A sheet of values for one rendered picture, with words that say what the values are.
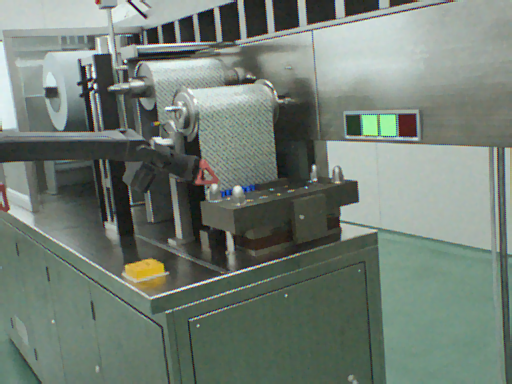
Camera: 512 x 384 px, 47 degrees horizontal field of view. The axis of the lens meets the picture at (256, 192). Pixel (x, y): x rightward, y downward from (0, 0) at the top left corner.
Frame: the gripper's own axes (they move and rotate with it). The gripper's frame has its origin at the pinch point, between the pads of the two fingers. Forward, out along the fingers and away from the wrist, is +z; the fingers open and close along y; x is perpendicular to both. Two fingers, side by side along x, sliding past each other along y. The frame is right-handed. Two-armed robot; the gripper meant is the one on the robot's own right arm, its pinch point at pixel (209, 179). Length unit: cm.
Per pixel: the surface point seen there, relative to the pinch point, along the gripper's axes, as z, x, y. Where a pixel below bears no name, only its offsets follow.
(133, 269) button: -16.6, -27.7, 11.5
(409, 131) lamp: 20, 24, 43
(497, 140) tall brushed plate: 21, 23, 65
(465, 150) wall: 244, 109, -115
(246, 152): 7.4, 11.1, 0.4
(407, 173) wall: 255, 92, -167
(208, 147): -4.1, 7.5, 0.3
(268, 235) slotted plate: 10.4, -9.0, 19.1
